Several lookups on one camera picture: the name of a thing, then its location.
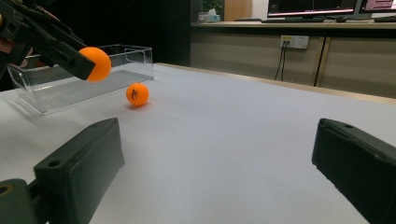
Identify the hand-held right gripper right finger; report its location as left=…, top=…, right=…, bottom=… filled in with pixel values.
left=311, top=118, right=396, bottom=224

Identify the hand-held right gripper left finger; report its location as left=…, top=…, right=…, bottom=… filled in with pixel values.
left=33, top=117, right=126, bottom=224

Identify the clear plastic container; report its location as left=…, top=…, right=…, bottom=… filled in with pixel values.
left=7, top=44, right=155, bottom=116

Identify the plain orange ball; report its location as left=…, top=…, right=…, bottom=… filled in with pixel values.
left=78, top=46, right=112, bottom=83

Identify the orange ball with black print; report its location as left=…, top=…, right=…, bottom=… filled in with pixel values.
left=125, top=82, right=150, bottom=107

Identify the dark curtain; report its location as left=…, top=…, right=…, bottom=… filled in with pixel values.
left=40, top=0, right=204, bottom=67

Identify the long beige office desk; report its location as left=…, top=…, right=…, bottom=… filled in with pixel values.
left=190, top=20, right=396, bottom=100

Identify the white table mat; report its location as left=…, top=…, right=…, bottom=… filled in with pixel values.
left=0, top=63, right=396, bottom=224

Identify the tissue box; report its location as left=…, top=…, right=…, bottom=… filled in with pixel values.
left=198, top=8, right=222, bottom=23

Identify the green plant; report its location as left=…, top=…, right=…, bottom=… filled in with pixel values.
left=202, top=0, right=225, bottom=13

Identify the black keyboard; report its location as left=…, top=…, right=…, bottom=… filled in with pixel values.
left=373, top=15, right=396, bottom=23
left=261, top=17, right=326, bottom=24

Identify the computer monitor with pink screen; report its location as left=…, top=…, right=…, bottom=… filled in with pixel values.
left=358, top=0, right=396, bottom=15

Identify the wide computer monitor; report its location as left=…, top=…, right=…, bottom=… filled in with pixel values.
left=266, top=0, right=363, bottom=19

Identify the wooden door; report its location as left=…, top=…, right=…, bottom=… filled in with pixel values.
left=223, top=0, right=253, bottom=22

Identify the black socket cable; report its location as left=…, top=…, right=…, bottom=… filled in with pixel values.
left=274, top=41, right=284, bottom=81
left=280, top=41, right=290, bottom=82

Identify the white wall socket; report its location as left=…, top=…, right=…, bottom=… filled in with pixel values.
left=279, top=35, right=310, bottom=50

